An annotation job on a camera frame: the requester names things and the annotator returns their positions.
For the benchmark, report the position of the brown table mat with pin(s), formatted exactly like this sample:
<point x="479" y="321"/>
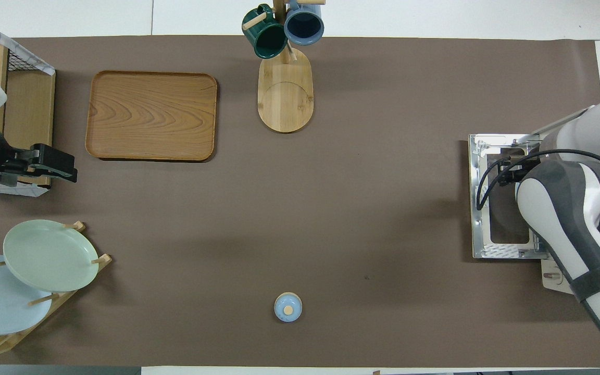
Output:
<point x="331" y="208"/>

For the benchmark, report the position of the blue mug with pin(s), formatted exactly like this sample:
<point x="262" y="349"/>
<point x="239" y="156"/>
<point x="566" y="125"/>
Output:
<point x="304" y="26"/>

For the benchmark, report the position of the silver oven knob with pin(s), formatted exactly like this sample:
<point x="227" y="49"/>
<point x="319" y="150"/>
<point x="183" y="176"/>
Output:
<point x="552" y="275"/>

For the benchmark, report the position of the wooden serving tray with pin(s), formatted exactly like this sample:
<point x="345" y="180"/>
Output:
<point x="151" y="115"/>

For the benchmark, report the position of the wooden mug tree stand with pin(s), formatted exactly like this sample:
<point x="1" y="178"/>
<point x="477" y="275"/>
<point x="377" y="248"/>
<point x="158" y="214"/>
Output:
<point x="285" y="99"/>

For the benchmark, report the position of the dark green mug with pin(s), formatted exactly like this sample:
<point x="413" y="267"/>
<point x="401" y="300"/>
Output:
<point x="264" y="36"/>

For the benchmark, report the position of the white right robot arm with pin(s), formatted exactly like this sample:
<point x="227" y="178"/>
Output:
<point x="539" y="203"/>

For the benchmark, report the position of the wooden plate rack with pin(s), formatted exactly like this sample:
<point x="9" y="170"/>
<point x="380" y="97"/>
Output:
<point x="71" y="297"/>

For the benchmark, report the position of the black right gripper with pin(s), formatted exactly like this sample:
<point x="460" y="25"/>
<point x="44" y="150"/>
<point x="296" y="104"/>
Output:
<point x="516" y="167"/>

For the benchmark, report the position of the toaster oven glass door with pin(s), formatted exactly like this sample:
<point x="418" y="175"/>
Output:
<point x="482" y="229"/>

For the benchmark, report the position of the pale green plate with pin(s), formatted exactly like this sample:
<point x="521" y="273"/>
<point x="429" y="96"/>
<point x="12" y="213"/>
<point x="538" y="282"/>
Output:
<point x="50" y="255"/>

